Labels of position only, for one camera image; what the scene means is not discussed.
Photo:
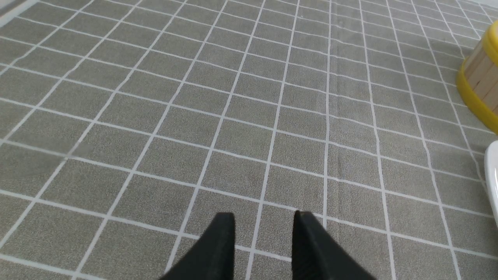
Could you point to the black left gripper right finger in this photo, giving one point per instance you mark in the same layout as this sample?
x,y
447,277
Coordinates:
x,y
317,256

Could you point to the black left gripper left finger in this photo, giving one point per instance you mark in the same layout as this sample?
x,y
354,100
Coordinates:
x,y
212,256

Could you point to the white square plate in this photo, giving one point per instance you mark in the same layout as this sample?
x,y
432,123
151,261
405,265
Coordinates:
x,y
491,174

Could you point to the grey checked tablecloth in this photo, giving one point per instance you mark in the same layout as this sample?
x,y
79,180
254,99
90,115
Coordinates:
x,y
126,125

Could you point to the yellow-rimmed bamboo steamer basket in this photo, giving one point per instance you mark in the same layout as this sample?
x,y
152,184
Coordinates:
x,y
477,79

